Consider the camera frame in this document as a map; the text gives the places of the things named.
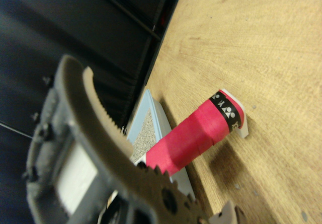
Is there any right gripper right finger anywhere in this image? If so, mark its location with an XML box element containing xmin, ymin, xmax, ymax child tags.
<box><xmin>56</xmin><ymin>54</ymin><xmax>209</xmax><ymax>224</ymax></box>

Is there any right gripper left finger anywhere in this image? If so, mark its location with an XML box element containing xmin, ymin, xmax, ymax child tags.
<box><xmin>24</xmin><ymin>67</ymin><xmax>134</xmax><ymax>224</ymax></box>

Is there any white scoop with red handle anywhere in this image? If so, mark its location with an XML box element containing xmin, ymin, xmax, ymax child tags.
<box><xmin>134</xmin><ymin>88</ymin><xmax>250</xmax><ymax>177</ymax></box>

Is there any blue litter tray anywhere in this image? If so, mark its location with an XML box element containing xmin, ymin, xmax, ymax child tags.
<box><xmin>124</xmin><ymin>89</ymin><xmax>196</xmax><ymax>206</ymax></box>

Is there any black curtain stand pole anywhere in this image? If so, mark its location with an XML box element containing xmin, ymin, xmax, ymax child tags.
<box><xmin>92</xmin><ymin>0</ymin><xmax>162</xmax><ymax>40</ymax></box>

